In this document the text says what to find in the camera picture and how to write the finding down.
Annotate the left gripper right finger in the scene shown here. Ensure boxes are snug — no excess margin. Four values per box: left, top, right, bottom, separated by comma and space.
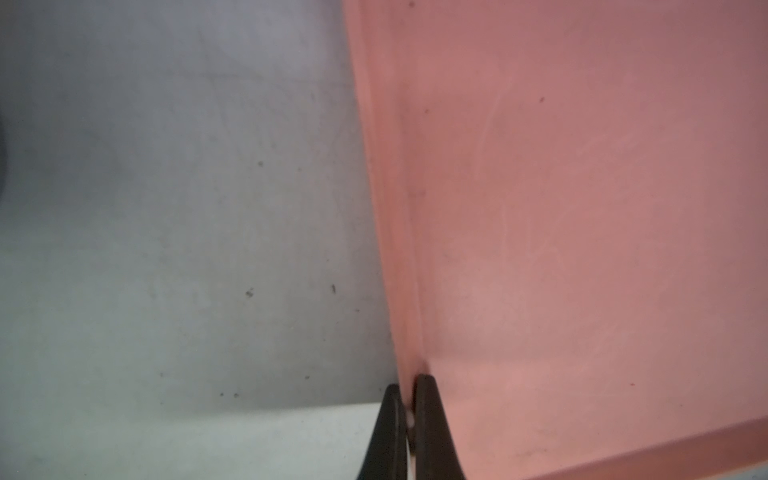
413, 374, 466, 480

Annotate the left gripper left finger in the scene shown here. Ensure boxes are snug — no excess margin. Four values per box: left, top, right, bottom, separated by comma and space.
357, 384, 408, 480

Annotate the pink silicone mat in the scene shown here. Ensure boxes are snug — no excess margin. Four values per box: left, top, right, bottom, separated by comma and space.
344, 1, 767, 479

